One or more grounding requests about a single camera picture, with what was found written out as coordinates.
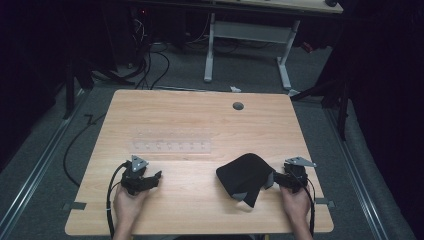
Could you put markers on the metal floor rail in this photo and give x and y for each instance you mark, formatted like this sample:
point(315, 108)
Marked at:
point(358, 176)
point(31, 176)

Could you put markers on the white metal frame desk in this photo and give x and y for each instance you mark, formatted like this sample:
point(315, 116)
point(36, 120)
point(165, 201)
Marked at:
point(248, 31)

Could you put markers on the black metal stand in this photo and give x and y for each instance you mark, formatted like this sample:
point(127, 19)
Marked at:
point(71, 83)

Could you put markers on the black tripod stand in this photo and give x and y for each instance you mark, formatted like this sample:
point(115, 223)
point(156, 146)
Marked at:
point(333, 96)

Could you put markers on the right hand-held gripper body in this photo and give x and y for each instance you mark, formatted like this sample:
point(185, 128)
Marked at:
point(296, 174)

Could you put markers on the white paper scrap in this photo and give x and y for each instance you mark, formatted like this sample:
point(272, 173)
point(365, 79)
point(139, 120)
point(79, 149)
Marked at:
point(235, 89)

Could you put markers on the clear acrylic rack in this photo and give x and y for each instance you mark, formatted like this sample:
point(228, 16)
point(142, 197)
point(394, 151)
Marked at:
point(171, 143)

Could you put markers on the person's right hand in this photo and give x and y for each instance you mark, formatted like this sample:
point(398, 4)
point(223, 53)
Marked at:
point(295, 206)

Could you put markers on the grey tape strip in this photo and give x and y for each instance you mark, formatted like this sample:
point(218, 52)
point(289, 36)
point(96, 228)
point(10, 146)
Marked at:
point(75, 206)
point(325, 202)

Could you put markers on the person's left hand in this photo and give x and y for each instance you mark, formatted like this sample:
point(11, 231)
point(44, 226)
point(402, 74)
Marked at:
point(128, 204)

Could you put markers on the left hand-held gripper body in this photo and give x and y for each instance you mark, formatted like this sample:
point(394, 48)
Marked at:
point(134, 176)

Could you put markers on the black cloth hat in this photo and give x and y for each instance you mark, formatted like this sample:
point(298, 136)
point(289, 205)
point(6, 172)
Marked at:
point(245, 176)

